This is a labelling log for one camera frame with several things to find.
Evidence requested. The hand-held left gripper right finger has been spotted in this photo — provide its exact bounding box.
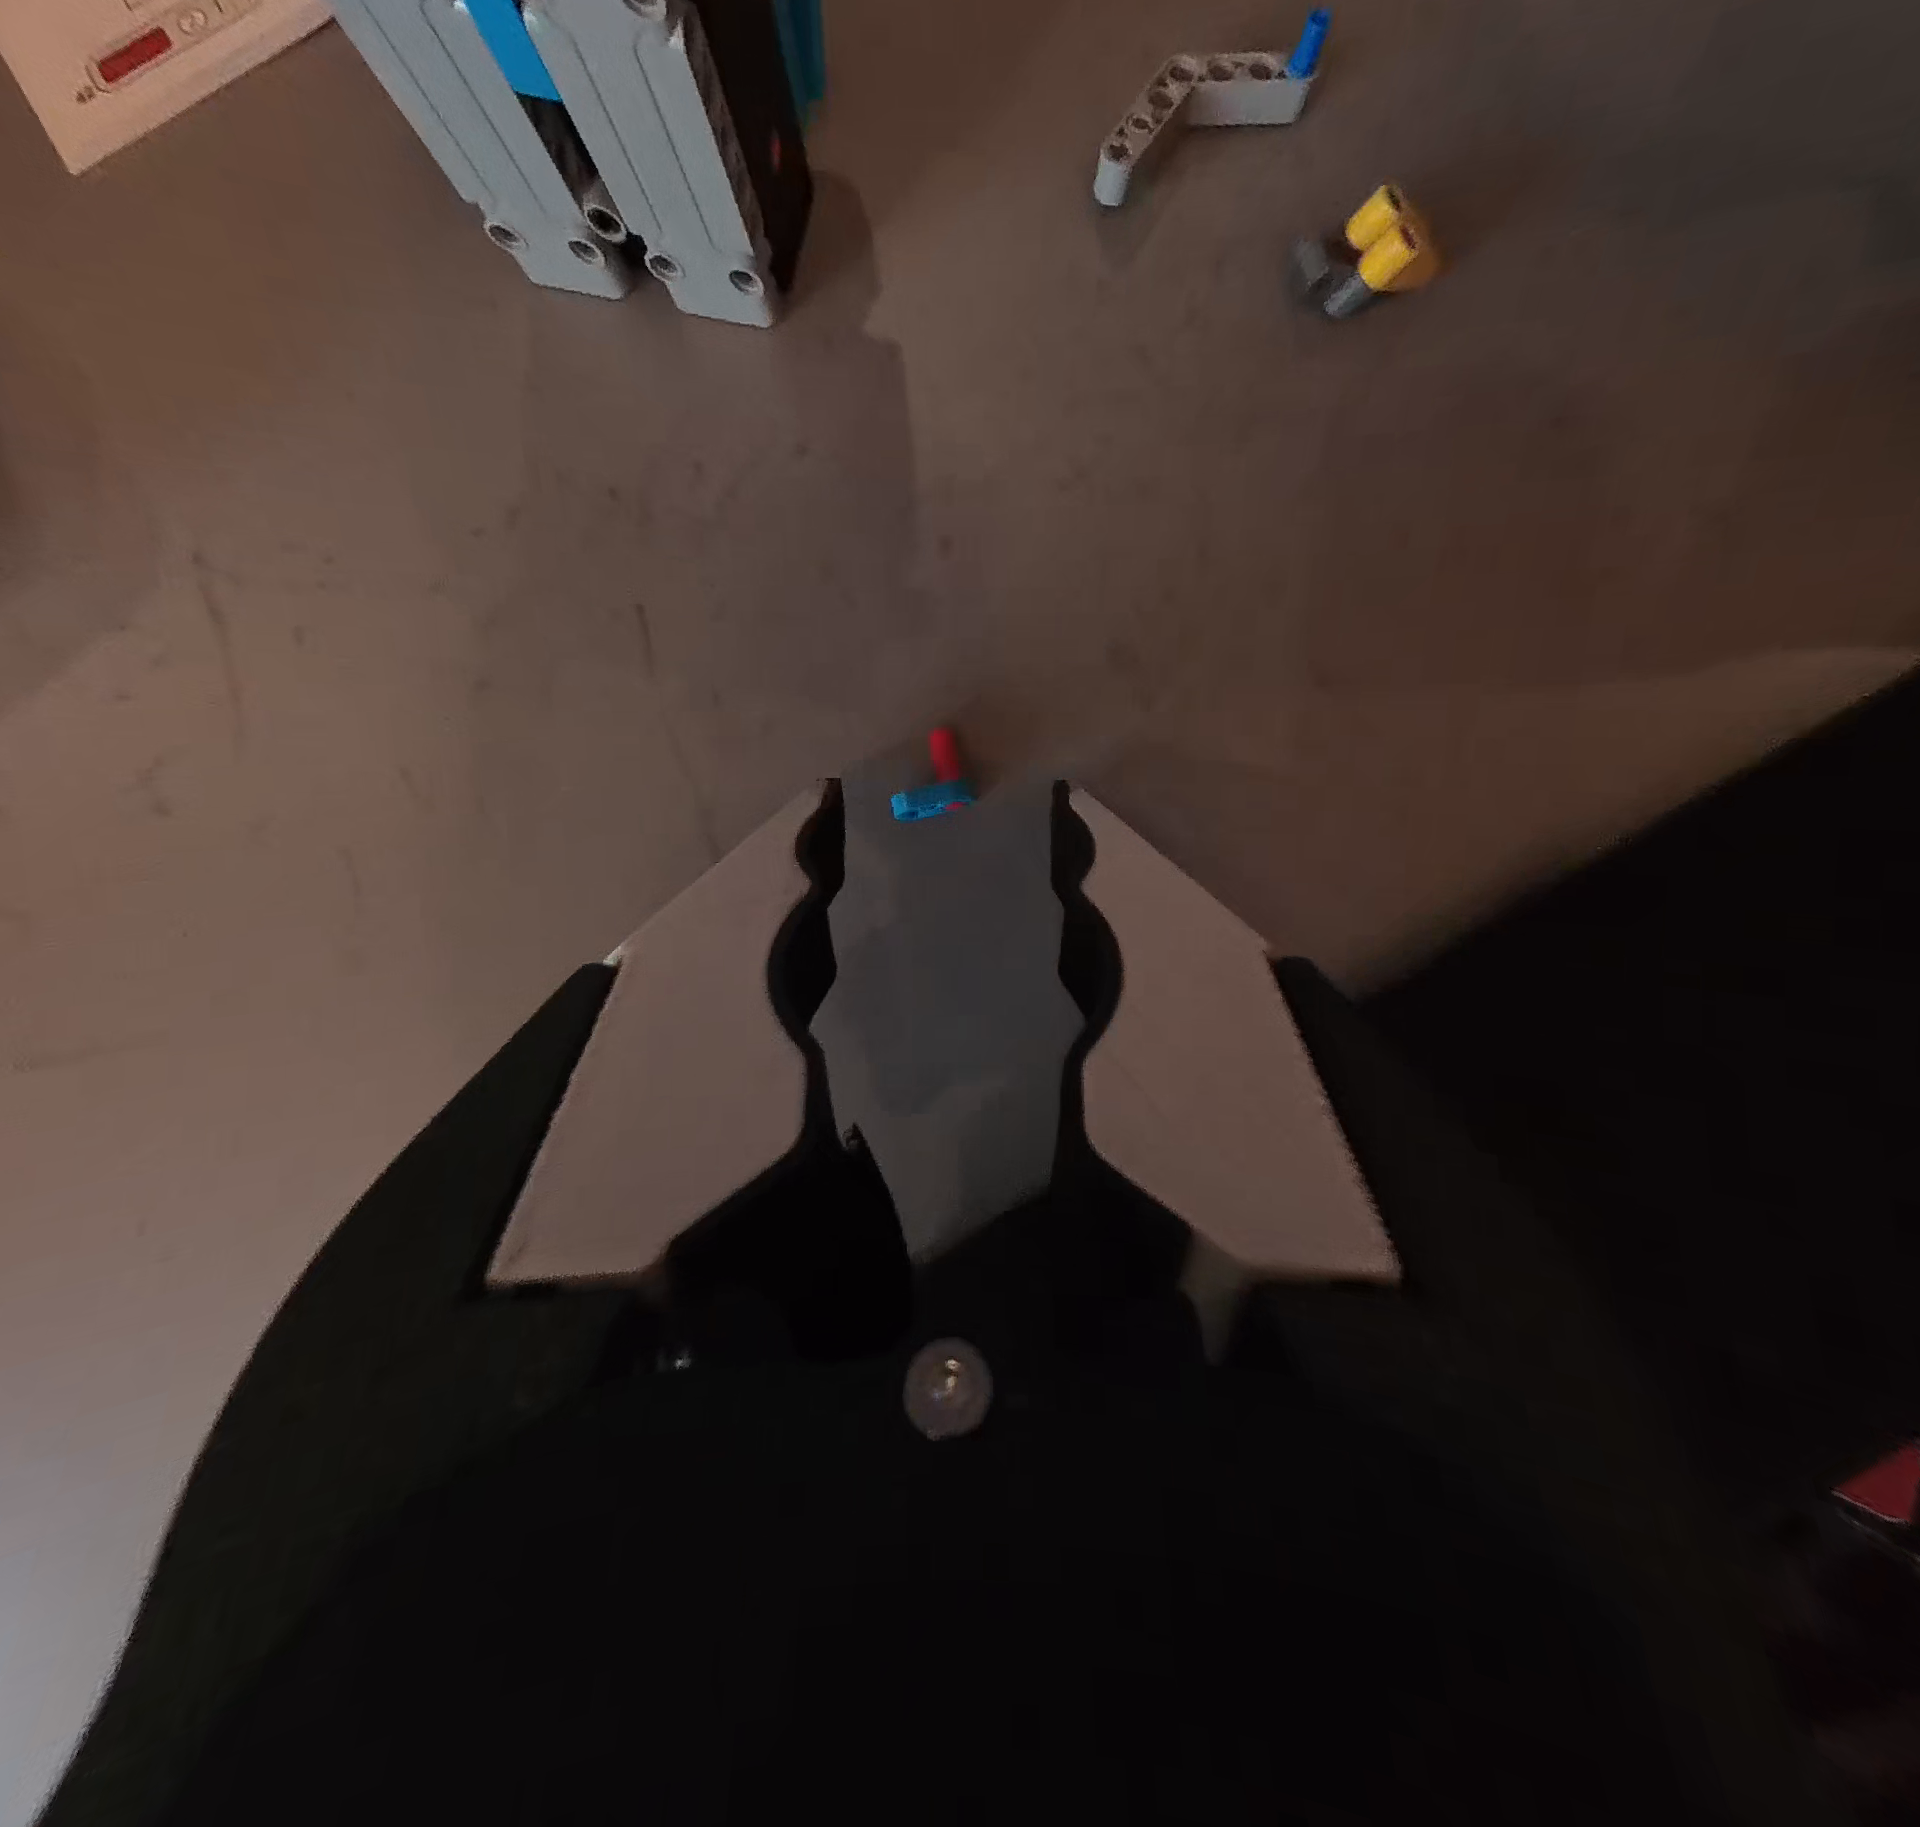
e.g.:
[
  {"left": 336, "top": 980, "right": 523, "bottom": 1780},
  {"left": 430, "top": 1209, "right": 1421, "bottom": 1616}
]
[{"left": 1048, "top": 779, "right": 1404, "bottom": 1285}]

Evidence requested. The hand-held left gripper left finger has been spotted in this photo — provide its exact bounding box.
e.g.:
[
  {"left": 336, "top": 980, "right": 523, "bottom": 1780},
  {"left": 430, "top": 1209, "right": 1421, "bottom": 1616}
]
[{"left": 486, "top": 778, "right": 849, "bottom": 1288}]

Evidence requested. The grey blue brick robot model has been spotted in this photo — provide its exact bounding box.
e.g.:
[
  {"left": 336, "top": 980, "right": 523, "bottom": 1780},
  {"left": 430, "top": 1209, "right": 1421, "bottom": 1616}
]
[{"left": 262, "top": 0, "right": 826, "bottom": 331}]

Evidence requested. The person's brown clothing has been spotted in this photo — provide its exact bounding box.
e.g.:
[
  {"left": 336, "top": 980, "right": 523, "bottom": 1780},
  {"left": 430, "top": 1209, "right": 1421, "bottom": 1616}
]
[{"left": 1350, "top": 673, "right": 1920, "bottom": 1827}]

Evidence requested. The red cloth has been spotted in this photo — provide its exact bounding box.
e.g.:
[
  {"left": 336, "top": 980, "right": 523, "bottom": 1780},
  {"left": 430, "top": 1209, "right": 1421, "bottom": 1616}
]
[{"left": 1829, "top": 1443, "right": 1920, "bottom": 1524}]

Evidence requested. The grey angled beam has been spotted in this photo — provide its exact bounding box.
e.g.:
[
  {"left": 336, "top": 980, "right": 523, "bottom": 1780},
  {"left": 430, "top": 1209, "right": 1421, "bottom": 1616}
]
[{"left": 1092, "top": 9, "right": 1334, "bottom": 210}]

